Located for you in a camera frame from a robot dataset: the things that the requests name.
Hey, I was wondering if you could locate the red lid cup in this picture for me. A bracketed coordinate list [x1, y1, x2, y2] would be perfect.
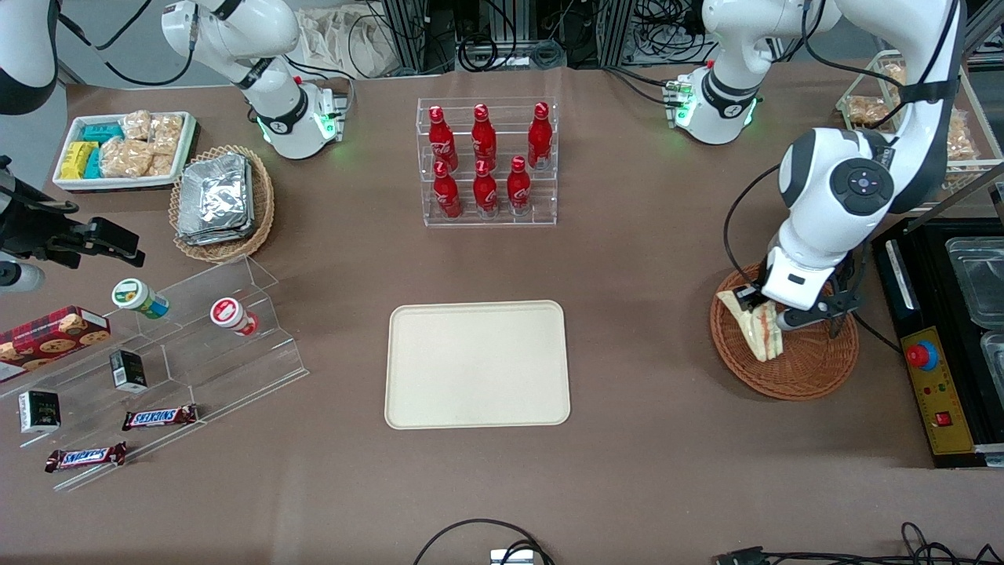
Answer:
[209, 297, 260, 337]

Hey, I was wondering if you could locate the shallow round wicker basket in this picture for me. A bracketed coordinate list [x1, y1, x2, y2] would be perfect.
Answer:
[710, 262, 860, 402]

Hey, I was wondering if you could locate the small black box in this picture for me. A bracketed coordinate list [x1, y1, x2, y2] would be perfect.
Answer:
[17, 389, 62, 435]
[109, 349, 149, 394]

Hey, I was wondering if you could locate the black cable with plug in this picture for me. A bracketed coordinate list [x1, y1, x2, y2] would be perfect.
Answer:
[712, 521, 1004, 565]

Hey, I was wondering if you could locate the deep oval wicker basket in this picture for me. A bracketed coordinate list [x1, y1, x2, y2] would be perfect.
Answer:
[169, 144, 276, 263]

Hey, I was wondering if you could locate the green lid cup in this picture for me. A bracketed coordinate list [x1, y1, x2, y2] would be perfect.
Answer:
[111, 278, 170, 319]

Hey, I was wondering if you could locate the clear glass container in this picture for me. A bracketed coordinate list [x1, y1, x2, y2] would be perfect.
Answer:
[980, 330, 1004, 387]
[944, 235, 1004, 331]

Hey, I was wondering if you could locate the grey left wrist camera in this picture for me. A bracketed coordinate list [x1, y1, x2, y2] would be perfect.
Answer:
[792, 291, 857, 331]

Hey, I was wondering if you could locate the black looped cable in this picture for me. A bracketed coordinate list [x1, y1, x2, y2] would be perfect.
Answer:
[413, 517, 555, 565]

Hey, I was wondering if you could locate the silver foil pouch stack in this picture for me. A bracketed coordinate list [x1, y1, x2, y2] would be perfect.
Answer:
[176, 152, 256, 246]

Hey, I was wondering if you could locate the red cola bottle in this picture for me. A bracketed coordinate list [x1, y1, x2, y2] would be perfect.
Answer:
[428, 105, 459, 171]
[471, 103, 498, 166]
[433, 161, 464, 220]
[527, 101, 553, 170]
[507, 155, 533, 216]
[473, 159, 500, 217]

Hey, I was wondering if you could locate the Snickers chocolate bar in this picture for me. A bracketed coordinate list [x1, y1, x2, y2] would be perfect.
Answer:
[122, 404, 199, 432]
[44, 442, 128, 473]

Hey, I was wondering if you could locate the red cookie box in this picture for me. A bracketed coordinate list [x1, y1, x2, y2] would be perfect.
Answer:
[0, 305, 111, 384]

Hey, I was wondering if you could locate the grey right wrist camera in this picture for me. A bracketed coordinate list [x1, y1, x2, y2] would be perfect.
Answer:
[0, 261, 45, 295]

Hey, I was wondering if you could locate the triangle sandwich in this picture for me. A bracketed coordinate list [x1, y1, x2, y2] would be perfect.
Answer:
[716, 290, 786, 363]

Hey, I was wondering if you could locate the white wire basket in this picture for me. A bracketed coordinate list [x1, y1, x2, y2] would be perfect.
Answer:
[835, 49, 1004, 189]

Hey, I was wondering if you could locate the clear acrylic stepped shelf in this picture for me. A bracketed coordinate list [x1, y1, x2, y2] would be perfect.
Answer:
[0, 255, 310, 494]

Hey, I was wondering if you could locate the black machine yellow panel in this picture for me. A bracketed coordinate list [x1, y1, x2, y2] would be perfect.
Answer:
[871, 213, 1004, 470]

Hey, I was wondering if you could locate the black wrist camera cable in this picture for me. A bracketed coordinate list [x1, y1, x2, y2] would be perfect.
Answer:
[722, 0, 965, 299]

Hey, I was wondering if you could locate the white rectangular snack tray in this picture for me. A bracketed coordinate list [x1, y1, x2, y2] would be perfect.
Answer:
[52, 111, 198, 194]

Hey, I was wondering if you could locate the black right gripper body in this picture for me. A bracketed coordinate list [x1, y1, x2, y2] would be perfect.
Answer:
[0, 179, 95, 264]

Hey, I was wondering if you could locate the black coiled cable bundle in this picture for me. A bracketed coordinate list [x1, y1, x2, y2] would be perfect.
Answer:
[457, 33, 567, 73]

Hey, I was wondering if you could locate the black machine power cable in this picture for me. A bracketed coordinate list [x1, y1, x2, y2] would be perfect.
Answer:
[855, 312, 904, 355]

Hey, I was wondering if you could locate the clear acrylic bottle rack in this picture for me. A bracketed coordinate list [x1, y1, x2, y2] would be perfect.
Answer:
[417, 97, 559, 228]

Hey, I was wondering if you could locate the yellow snack packet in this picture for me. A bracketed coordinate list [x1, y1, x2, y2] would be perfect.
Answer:
[60, 140, 100, 180]

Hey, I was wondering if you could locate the beige cloth bag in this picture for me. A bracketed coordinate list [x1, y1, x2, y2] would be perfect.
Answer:
[293, 6, 402, 80]

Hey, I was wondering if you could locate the cream plastic tray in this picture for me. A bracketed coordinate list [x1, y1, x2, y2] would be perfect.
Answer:
[384, 300, 572, 431]

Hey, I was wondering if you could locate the grey metal bar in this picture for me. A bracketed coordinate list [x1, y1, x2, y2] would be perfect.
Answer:
[918, 161, 1004, 214]

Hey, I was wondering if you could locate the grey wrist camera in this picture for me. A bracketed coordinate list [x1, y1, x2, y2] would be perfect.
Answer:
[0, 261, 45, 295]
[792, 291, 857, 331]

